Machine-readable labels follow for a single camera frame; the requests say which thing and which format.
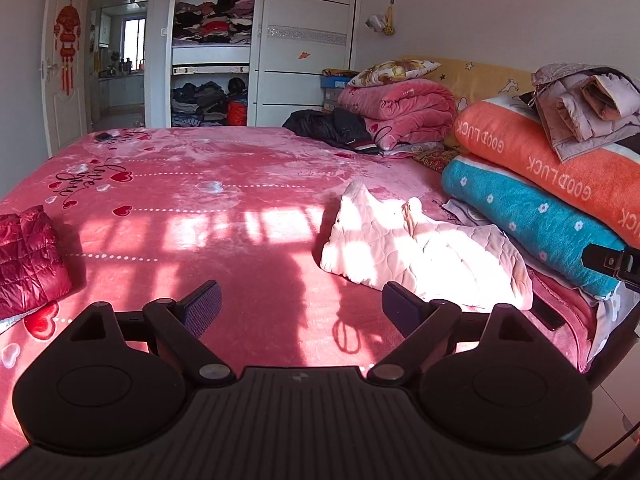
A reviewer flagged pink quilted pajama top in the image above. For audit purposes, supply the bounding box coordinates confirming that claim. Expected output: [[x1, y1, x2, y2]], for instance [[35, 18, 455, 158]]
[[320, 182, 534, 313]]

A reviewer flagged dark clothes lower shelf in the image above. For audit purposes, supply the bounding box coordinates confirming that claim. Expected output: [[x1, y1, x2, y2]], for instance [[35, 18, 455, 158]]
[[170, 77, 248, 128]]

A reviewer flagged white bedroom door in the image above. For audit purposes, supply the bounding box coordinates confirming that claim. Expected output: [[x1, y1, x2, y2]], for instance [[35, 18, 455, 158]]
[[40, 0, 89, 156]]

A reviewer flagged pile of clothes upper shelf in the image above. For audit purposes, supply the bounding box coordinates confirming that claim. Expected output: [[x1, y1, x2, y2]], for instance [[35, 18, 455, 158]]
[[172, 0, 255, 44]]

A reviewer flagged teal flower print pillow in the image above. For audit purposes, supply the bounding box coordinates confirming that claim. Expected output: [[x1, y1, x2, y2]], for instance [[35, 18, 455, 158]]
[[442, 155, 625, 299]]

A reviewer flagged orange good luck pillow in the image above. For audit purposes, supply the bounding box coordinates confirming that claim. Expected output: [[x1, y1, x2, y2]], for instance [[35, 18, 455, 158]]
[[454, 96, 640, 248]]

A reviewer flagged pink heart print bed blanket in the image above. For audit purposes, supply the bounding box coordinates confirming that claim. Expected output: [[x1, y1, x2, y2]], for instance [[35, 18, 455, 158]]
[[0, 126, 601, 456]]

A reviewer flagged red quilted down jacket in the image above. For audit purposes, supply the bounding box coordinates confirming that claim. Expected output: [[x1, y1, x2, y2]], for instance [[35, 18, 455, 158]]
[[1, 205, 72, 323]]

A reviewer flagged folded mauve puffer jacket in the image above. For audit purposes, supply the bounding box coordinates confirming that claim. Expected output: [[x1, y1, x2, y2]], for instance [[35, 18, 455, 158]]
[[521, 63, 639, 162]]

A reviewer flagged folded pink fleece blanket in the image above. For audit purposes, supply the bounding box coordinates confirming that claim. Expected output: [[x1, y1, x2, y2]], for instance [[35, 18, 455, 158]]
[[337, 79, 458, 151]]

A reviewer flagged black jacket on bed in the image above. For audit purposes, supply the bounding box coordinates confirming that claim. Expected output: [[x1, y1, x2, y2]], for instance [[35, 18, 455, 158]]
[[282, 107, 382, 155]]

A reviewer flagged yellow cartoon headboard cover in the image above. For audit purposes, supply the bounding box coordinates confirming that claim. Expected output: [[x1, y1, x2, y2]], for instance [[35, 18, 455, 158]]
[[396, 62, 533, 164]]

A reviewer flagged floral yellow white pillow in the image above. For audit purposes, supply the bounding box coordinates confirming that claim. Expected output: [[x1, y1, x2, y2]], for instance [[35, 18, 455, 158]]
[[348, 58, 440, 88]]

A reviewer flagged blue box by wardrobe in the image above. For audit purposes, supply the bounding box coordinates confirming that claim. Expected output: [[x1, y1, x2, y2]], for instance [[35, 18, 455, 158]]
[[320, 76, 352, 89]]

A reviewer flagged white wardrobe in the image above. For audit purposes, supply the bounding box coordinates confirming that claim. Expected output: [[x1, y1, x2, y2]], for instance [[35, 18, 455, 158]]
[[145, 0, 357, 127]]

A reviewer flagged red chinese knot ornament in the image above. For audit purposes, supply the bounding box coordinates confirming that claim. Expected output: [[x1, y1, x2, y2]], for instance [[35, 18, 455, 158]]
[[53, 0, 81, 96]]

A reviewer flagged yellow tassel wall hanging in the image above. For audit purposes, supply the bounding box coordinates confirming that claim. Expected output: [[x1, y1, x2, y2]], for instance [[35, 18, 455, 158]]
[[366, 0, 395, 37]]

